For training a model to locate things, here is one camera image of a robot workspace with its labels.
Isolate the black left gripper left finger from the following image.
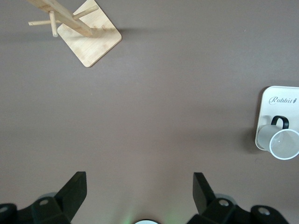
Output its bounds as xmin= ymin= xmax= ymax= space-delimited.
xmin=0 ymin=172 xmax=88 ymax=224

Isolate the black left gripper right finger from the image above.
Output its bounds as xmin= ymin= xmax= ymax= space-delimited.
xmin=188 ymin=172 xmax=289 ymax=224

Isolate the white smiley mug black handle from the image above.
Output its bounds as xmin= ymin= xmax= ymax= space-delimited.
xmin=257 ymin=115 xmax=299 ymax=161

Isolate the white rabbit print tray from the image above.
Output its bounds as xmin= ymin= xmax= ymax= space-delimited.
xmin=254 ymin=85 xmax=299 ymax=151

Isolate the bamboo mug stand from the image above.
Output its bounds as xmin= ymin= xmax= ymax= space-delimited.
xmin=27 ymin=0 xmax=122 ymax=68

